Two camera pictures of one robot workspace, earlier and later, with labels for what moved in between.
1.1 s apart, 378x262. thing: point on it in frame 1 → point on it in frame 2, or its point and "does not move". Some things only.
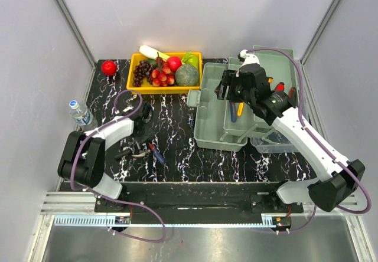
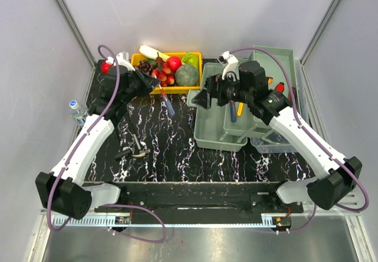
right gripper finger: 220,91 → 203,99
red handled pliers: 280,87 does not move
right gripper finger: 228,77 → 207,83
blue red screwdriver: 156,154 → 169,107
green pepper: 188,58 does not move
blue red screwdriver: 233,112 does not move
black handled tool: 123,154 does not move
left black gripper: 145,136 → 149,83
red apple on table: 108,68 does not move
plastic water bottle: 80,113 does not move
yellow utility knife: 240,108 does not move
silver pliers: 142,154 does not move
